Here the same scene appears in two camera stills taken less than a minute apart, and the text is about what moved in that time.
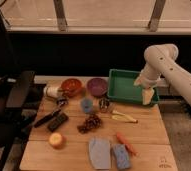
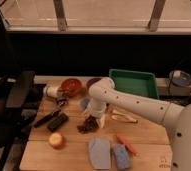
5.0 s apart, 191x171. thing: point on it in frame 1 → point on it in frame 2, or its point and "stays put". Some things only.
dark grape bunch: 92,122 stays put
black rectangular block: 58,121 stays put
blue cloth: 100,152 stays put
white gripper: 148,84 → 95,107
